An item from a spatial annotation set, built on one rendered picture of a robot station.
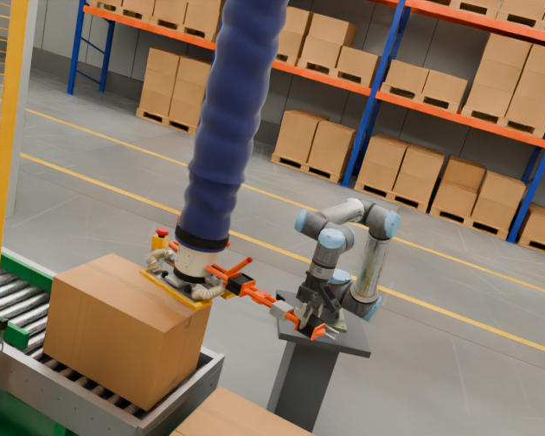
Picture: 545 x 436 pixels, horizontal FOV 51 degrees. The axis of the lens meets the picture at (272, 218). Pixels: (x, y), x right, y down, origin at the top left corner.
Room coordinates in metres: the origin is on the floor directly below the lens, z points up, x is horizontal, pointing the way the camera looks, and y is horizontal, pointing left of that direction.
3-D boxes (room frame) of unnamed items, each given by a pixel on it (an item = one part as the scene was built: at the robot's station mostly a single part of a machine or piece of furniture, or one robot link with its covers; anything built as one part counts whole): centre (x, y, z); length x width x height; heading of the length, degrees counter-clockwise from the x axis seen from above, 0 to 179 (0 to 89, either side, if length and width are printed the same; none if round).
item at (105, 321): (2.31, 0.51, 0.75); 0.60 x 0.40 x 0.40; 70
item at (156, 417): (2.19, 0.17, 0.58); 0.70 x 0.03 x 0.06; 161
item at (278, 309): (1.98, -0.13, 1.21); 0.07 x 0.07 x 0.04; 58
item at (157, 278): (2.14, 0.32, 1.11); 0.34 x 0.10 x 0.05; 58
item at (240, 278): (2.09, 0.05, 1.22); 0.10 x 0.08 x 0.06; 148
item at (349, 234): (2.04, -0.26, 1.53); 0.12 x 0.12 x 0.09; 66
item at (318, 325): (1.90, -0.24, 1.21); 0.08 x 0.07 x 0.05; 58
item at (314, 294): (1.93, -0.22, 1.36); 0.09 x 0.08 x 0.12; 57
